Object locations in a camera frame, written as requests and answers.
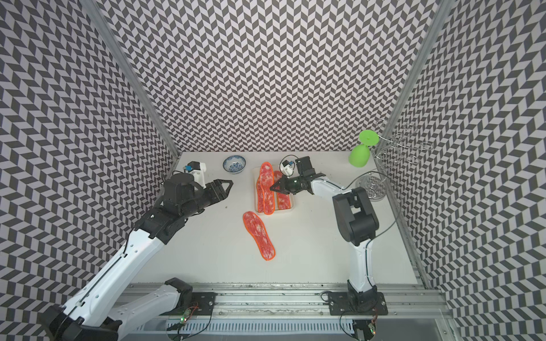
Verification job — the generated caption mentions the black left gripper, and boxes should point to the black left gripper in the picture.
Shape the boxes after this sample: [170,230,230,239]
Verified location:
[180,179,233,220]

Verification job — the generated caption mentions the red orange-edged insole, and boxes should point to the red orange-edged insole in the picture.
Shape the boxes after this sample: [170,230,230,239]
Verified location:
[243,211,276,261]
[274,170,291,210]
[256,162,276,215]

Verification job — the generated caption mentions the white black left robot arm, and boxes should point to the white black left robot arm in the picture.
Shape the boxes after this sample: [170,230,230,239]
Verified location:
[38,170,233,340]

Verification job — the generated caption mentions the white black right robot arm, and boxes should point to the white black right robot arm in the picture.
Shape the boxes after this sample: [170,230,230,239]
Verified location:
[270,156,380,313]

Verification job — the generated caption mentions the white rectangular storage tray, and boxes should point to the white rectangular storage tray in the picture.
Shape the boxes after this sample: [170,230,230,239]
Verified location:
[252,167,296,216]

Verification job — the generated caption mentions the blue white porcelain bowl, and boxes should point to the blue white porcelain bowl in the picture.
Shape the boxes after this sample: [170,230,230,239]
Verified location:
[223,155,247,174]

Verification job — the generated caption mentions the green plastic wine glass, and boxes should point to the green plastic wine glass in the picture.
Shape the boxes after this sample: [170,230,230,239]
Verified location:
[348,130,380,168]

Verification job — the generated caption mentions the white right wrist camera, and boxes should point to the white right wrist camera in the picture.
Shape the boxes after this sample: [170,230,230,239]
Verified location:
[280,160,296,177]

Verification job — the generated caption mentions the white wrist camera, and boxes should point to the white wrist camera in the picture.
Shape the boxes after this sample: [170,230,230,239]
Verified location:
[280,160,296,177]
[183,161,206,188]

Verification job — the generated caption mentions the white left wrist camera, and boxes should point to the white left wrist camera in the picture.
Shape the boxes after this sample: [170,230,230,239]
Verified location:
[183,161,206,188]

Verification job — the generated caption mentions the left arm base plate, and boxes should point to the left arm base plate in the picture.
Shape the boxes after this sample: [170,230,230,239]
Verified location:
[163,292,217,316]

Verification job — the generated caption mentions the chrome wire glass rack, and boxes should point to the chrome wire glass rack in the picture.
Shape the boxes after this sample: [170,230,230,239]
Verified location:
[355,124,436,202]

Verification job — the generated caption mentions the aluminium front rail frame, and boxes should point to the aluminium front rail frame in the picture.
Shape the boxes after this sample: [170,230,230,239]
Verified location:
[80,283,462,341]

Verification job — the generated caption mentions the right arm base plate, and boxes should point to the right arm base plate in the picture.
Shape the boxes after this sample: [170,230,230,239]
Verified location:
[321,290,389,316]

